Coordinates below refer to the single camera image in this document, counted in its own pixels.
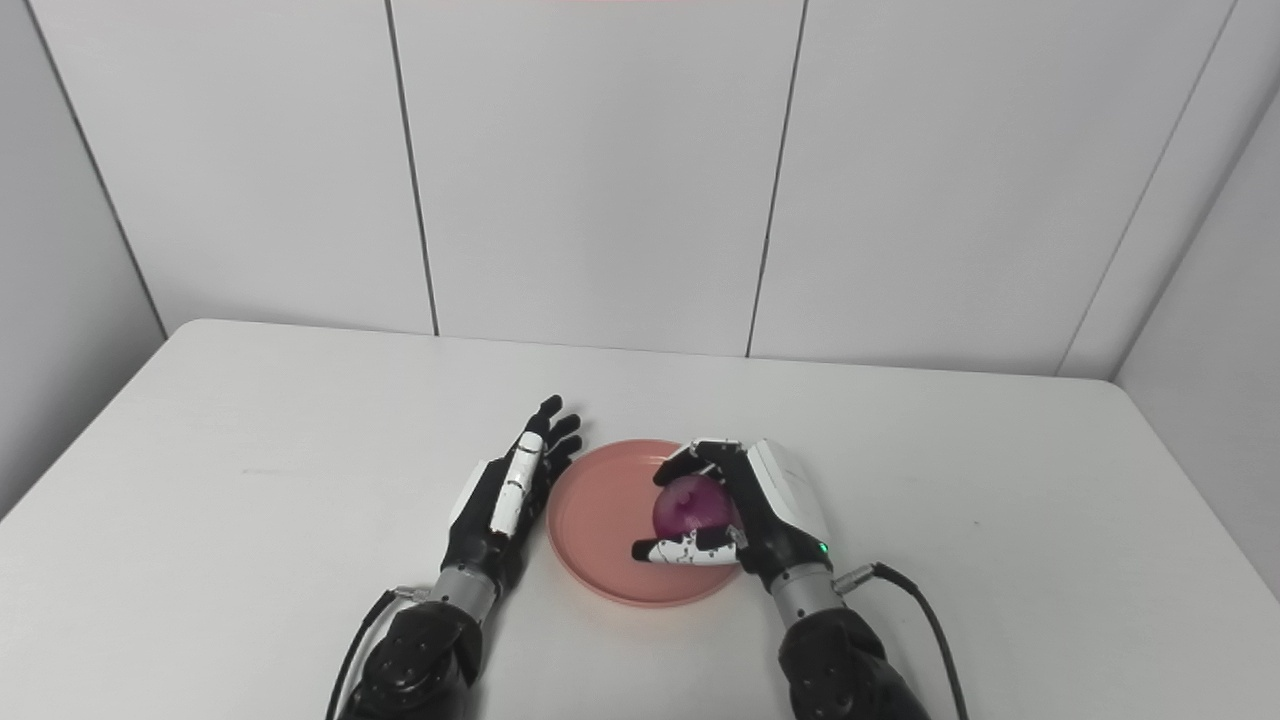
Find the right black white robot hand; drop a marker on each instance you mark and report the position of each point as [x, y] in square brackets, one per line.
[775, 510]

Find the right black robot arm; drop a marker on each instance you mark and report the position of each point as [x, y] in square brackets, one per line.
[840, 660]

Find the purple red onion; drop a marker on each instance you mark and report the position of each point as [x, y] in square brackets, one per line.
[690, 508]

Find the pink round plate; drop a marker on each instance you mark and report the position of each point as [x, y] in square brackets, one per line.
[600, 520]

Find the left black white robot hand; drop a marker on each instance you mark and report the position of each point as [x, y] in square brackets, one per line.
[480, 530]

